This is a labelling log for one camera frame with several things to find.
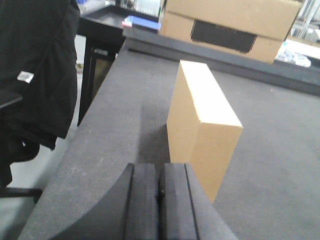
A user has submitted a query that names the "small brown cardboard package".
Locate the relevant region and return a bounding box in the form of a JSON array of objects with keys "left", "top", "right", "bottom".
[{"left": 166, "top": 60, "right": 244, "bottom": 202}]

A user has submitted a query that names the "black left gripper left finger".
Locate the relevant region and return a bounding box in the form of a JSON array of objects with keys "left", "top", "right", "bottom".
[{"left": 53, "top": 163, "right": 159, "bottom": 240}]

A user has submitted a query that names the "grey raised table ledge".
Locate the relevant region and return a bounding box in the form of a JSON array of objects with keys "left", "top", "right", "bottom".
[{"left": 122, "top": 27, "right": 320, "bottom": 96}]

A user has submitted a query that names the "large cardboard box black print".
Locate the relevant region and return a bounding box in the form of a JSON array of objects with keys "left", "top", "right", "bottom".
[{"left": 159, "top": 0, "right": 301, "bottom": 64}]

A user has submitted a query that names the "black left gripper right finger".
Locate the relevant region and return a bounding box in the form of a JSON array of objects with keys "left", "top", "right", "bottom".
[{"left": 158, "top": 163, "right": 237, "bottom": 240}]

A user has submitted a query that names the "dark grey table mat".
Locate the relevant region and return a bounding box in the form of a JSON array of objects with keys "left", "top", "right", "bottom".
[{"left": 19, "top": 48, "right": 320, "bottom": 240}]

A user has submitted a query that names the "black side table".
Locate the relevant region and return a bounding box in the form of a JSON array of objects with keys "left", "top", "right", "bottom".
[{"left": 76, "top": 3, "right": 159, "bottom": 127}]

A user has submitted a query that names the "black jacket on chair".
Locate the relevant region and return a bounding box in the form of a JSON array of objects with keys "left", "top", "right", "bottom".
[{"left": 0, "top": 0, "right": 80, "bottom": 188}]

